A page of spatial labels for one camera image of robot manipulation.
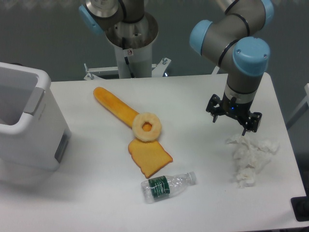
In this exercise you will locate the black device at table edge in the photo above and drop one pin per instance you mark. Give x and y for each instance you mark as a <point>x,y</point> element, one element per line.
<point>300,207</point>

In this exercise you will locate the white metal base frame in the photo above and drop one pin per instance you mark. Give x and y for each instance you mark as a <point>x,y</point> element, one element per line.
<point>158,70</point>

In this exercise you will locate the long orange bread stick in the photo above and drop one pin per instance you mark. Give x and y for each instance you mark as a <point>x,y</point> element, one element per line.
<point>113,104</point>

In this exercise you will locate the orange toast slice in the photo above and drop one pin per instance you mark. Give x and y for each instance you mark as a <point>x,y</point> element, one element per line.
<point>150,157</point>

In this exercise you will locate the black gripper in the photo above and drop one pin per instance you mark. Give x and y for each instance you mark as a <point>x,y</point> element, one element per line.
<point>250,121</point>

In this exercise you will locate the white furniture edge right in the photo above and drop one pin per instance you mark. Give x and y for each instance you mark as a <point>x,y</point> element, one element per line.
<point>301,108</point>

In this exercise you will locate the clear plastic water bottle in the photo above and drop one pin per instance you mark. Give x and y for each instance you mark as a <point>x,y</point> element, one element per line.
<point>164,187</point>

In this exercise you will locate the white trash can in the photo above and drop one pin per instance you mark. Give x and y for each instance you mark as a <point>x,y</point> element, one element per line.
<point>33,130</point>

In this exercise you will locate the crumpled white tissue paper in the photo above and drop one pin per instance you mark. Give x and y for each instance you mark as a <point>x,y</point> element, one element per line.
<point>251,156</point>

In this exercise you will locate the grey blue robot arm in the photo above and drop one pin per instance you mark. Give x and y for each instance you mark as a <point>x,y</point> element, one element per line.
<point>230,44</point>

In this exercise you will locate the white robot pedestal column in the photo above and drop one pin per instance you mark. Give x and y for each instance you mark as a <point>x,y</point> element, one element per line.
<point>133,44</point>

